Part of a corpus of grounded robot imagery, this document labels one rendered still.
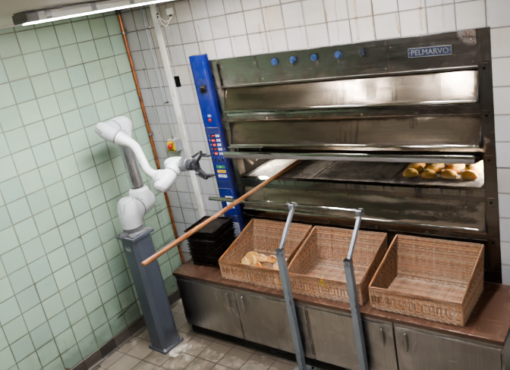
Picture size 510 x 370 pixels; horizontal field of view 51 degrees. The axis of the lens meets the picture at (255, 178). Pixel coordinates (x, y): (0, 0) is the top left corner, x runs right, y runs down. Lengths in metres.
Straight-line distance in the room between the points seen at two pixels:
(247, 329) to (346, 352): 0.81
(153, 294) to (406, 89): 2.36
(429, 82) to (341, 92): 0.56
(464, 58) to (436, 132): 0.45
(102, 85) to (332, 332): 2.52
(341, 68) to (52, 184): 2.20
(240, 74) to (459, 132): 1.56
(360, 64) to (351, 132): 0.44
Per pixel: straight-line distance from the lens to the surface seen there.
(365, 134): 3.48
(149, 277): 4.17
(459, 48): 3.18
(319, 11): 3.45
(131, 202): 4.00
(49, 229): 4.17
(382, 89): 3.36
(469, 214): 3.45
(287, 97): 3.69
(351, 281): 3.24
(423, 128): 3.34
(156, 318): 4.33
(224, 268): 4.02
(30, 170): 4.06
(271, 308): 3.81
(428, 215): 3.53
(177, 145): 4.43
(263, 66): 3.76
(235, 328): 4.17
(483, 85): 3.17
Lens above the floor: 2.47
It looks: 18 degrees down
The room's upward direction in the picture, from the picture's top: 11 degrees counter-clockwise
